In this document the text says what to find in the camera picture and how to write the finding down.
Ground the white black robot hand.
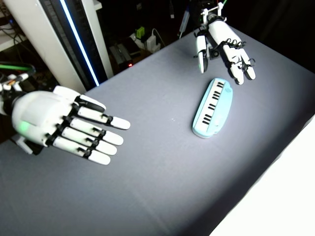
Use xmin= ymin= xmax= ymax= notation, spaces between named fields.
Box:
xmin=11 ymin=85 xmax=131 ymax=166
xmin=193 ymin=19 xmax=256 ymax=86

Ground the pale blue hanging stick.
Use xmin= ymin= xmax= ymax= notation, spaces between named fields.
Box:
xmin=178 ymin=6 xmax=190 ymax=39

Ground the white charger block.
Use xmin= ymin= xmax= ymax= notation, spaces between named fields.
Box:
xmin=144 ymin=35 xmax=162 ymax=52

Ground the white column blue light strip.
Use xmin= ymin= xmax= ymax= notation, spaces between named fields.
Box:
xmin=3 ymin=0 xmax=114 ymax=93

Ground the light blue toy piano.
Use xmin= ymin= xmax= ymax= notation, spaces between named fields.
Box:
xmin=191 ymin=78 xmax=233 ymax=139

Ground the black box red light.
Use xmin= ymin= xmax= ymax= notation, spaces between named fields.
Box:
xmin=109 ymin=43 xmax=135 ymax=71

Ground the grey table cloth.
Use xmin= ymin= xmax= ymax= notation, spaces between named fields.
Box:
xmin=0 ymin=24 xmax=315 ymax=236

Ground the green cable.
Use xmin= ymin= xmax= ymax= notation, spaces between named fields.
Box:
xmin=0 ymin=62 xmax=35 ymax=72

